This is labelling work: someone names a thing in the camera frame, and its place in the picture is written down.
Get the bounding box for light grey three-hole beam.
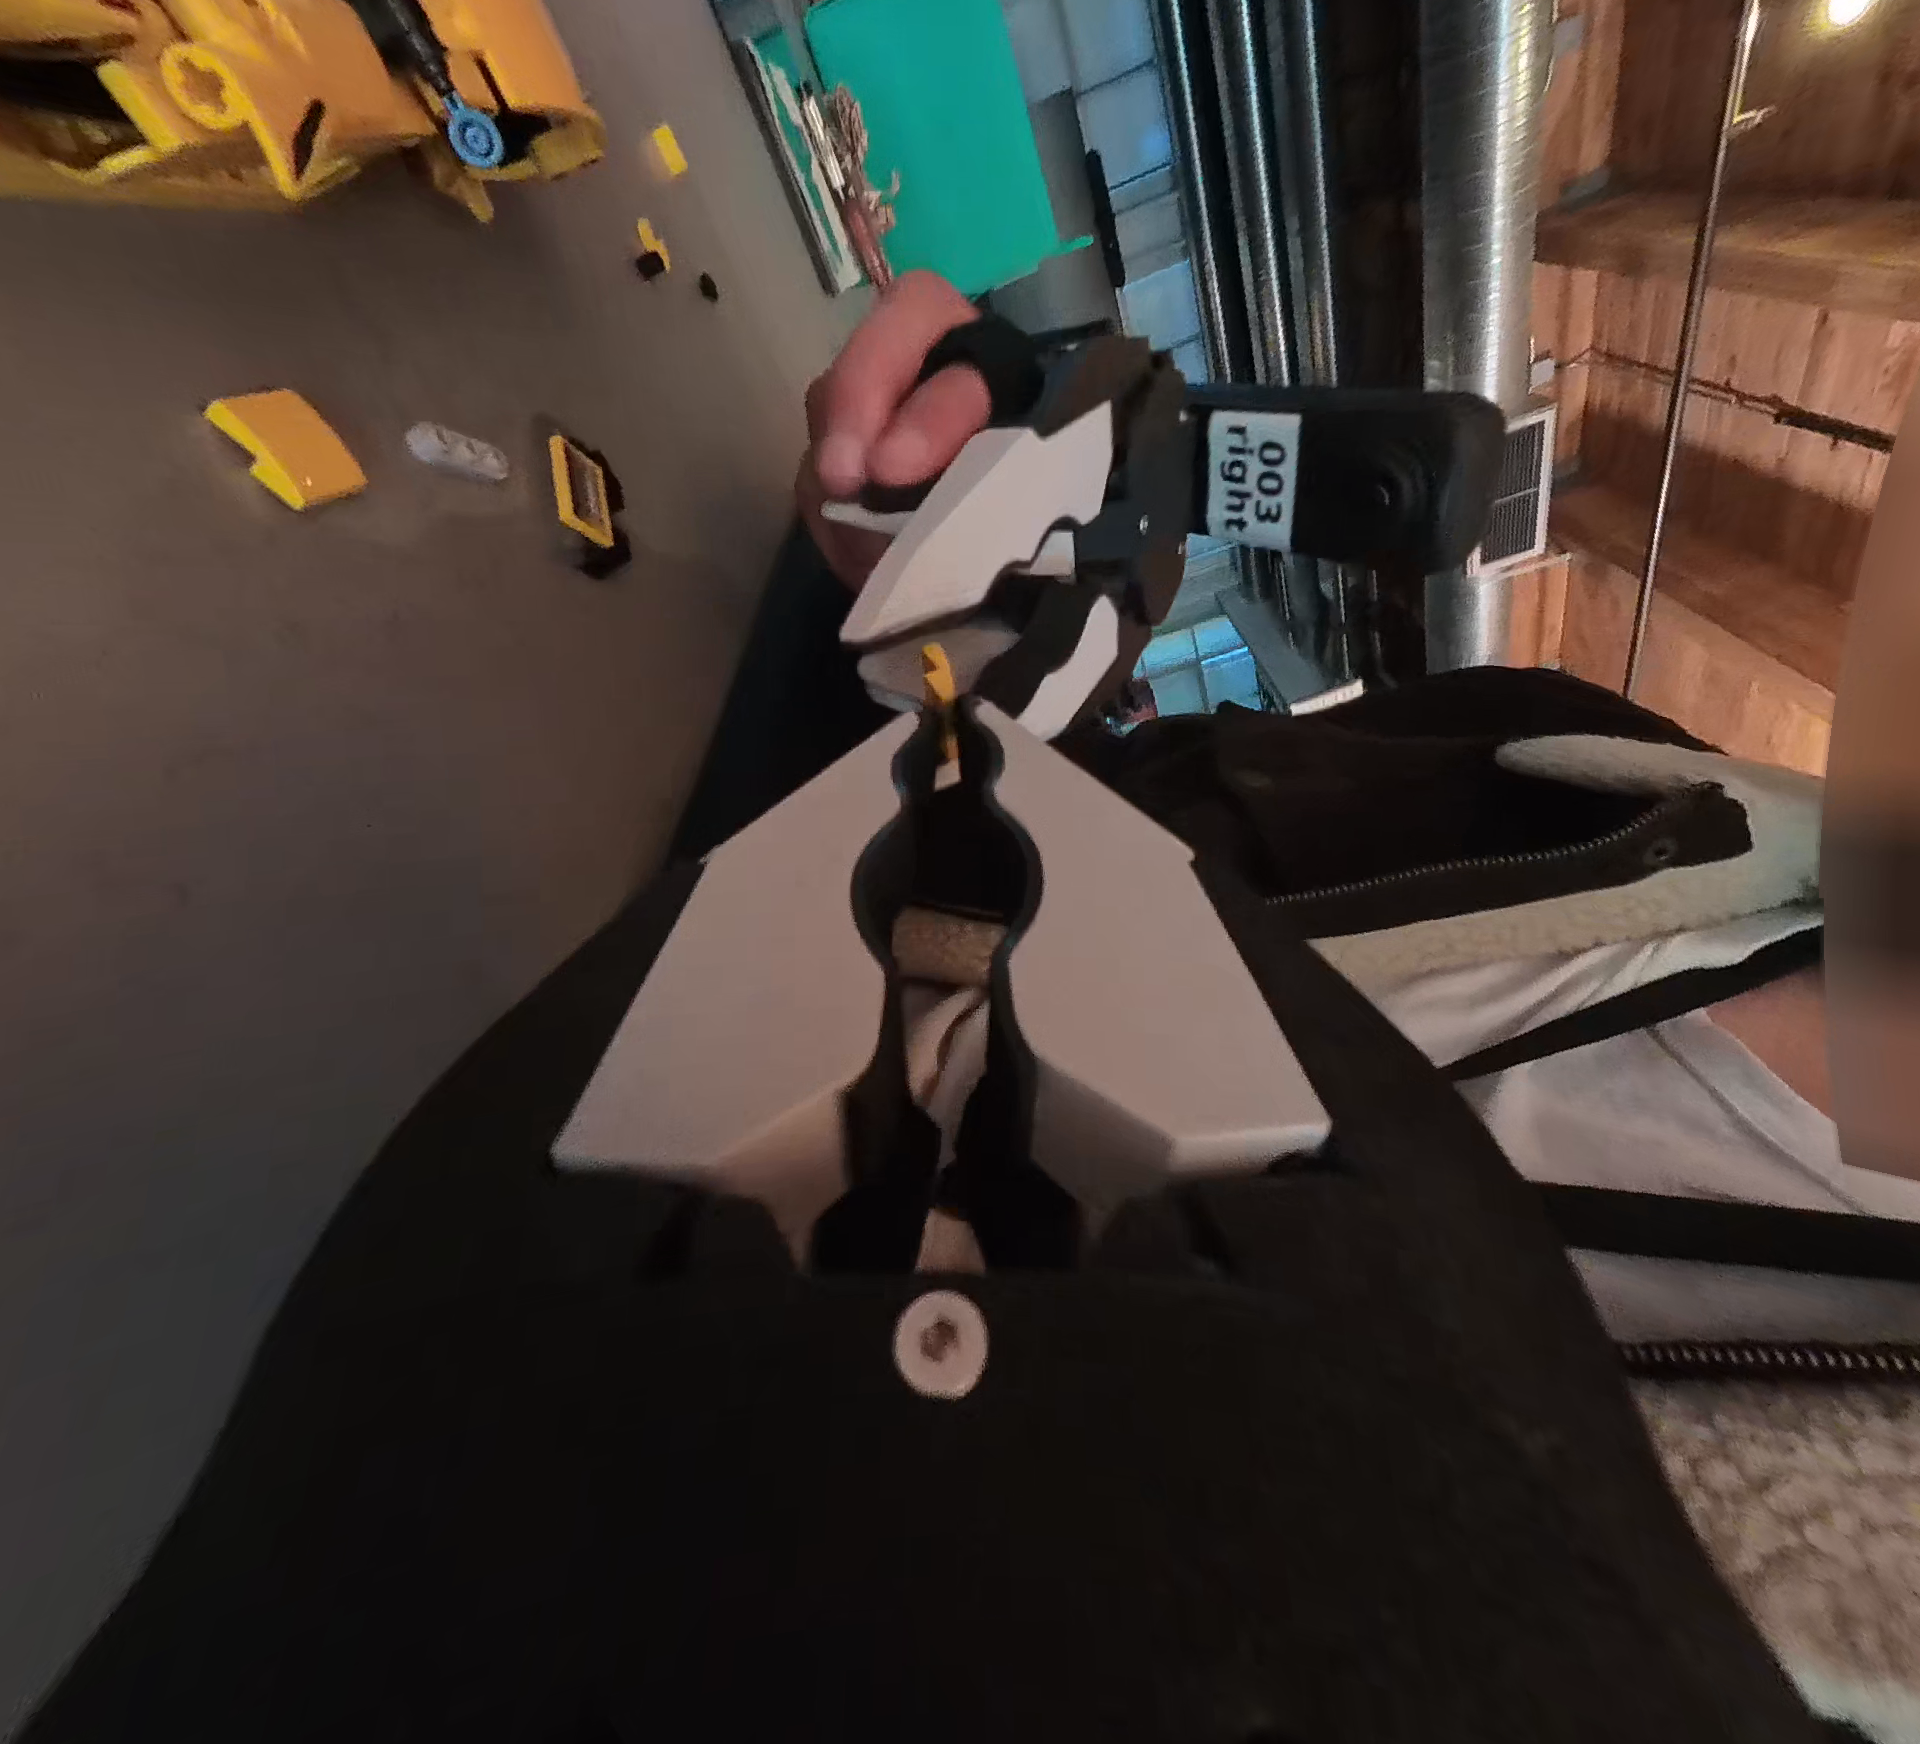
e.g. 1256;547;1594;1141
405;422;512;486

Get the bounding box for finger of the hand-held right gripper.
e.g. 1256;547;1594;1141
840;402;1119;654
861;597;1137;745

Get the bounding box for metal ceiling pipes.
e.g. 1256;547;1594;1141
1147;0;1352;666

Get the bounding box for metal air duct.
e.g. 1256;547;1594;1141
1418;0;1547;674

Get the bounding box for yellow curved panel brick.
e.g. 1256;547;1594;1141
205;390;369;513

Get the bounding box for wooden ship model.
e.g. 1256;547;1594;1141
801;80;902;291

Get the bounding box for yellow licence plate brick assembly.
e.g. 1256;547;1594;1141
547;432;631;577

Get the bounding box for green plastic bin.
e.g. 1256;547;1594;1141
801;0;1097;298

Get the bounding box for person's right hand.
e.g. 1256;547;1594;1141
801;271;1036;584

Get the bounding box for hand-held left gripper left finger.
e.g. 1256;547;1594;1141
552;710;962;1269

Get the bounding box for yellow toy brick car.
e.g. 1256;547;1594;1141
0;0;610;224

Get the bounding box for wall vent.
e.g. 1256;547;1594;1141
1476;402;1565;577

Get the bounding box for small yellow brick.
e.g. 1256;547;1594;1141
917;642;964;794

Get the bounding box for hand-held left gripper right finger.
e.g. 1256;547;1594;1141
952;706;1337;1269

